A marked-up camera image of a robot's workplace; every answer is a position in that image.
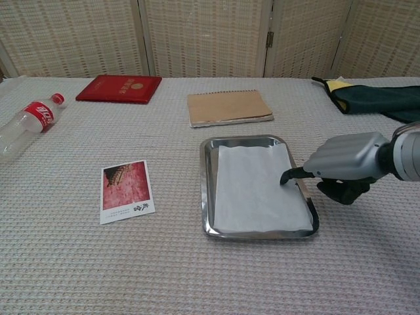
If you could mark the white paper sheet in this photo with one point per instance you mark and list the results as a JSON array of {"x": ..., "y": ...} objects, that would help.
[{"x": 256, "y": 190}]

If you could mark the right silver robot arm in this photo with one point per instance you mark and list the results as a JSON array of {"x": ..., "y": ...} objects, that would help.
[{"x": 402, "y": 152}]

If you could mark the empty cola plastic bottle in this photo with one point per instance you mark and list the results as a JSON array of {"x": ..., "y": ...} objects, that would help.
[{"x": 29, "y": 119}]

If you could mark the silver metal tray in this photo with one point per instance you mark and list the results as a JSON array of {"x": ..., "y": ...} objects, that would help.
[{"x": 210, "y": 183}]

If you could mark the white waffle tablecloth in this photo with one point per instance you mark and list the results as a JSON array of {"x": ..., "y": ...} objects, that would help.
[{"x": 164, "y": 262}]

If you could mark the red certificate booklet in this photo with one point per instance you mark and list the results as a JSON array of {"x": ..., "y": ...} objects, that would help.
[{"x": 119, "y": 89}]

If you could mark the brass screen hinge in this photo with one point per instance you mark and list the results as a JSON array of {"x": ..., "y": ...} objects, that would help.
[{"x": 269, "y": 39}]

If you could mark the red photo postcard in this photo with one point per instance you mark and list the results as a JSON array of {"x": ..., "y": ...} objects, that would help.
[{"x": 126, "y": 190}]

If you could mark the dark green yellow cloth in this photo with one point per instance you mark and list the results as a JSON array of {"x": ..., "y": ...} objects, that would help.
[{"x": 380, "y": 100}]

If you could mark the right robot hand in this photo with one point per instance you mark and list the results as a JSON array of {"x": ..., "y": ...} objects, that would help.
[{"x": 348, "y": 157}]

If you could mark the woven folding screen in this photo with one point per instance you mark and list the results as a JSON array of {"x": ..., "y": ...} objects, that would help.
[{"x": 203, "y": 36}]

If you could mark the brown spiral notebook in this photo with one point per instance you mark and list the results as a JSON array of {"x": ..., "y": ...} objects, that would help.
[{"x": 228, "y": 108}]

